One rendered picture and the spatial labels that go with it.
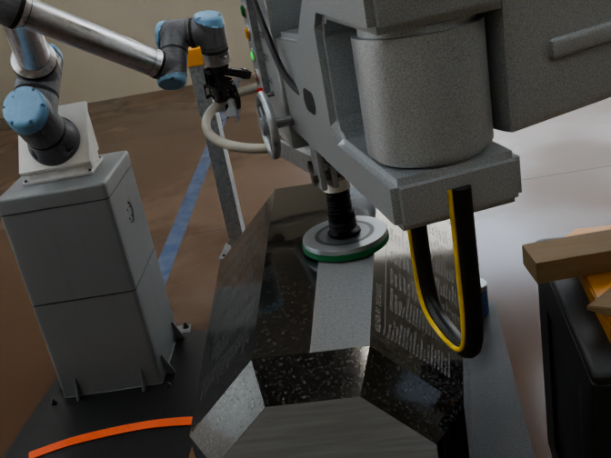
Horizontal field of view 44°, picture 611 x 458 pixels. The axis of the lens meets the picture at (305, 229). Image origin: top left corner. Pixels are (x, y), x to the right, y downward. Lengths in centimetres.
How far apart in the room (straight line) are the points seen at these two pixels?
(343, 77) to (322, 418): 63
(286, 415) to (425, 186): 59
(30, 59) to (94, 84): 641
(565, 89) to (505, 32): 15
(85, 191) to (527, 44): 190
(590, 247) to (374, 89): 79
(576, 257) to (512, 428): 95
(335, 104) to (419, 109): 28
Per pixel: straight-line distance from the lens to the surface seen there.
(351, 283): 172
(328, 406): 146
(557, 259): 168
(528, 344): 293
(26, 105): 272
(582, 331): 161
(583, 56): 123
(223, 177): 388
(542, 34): 117
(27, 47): 264
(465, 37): 107
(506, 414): 257
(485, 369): 278
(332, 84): 131
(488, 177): 112
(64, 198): 278
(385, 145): 110
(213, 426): 159
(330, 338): 153
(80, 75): 911
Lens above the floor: 159
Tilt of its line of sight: 22 degrees down
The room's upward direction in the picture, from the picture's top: 11 degrees counter-clockwise
